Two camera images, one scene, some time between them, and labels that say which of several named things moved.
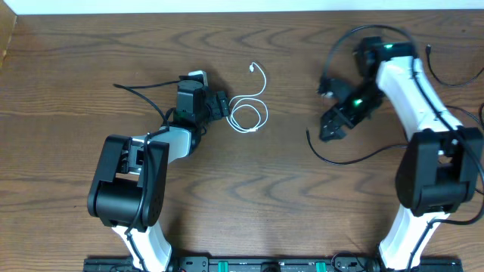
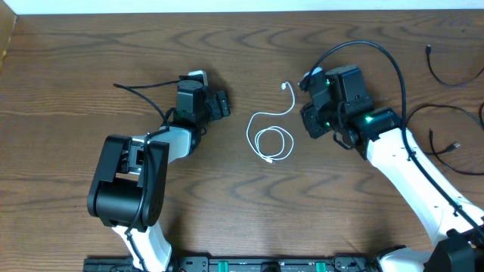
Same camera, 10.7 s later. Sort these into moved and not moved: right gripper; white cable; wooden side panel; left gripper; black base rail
Moved: right gripper; white cable
Not moved: left gripper; wooden side panel; black base rail
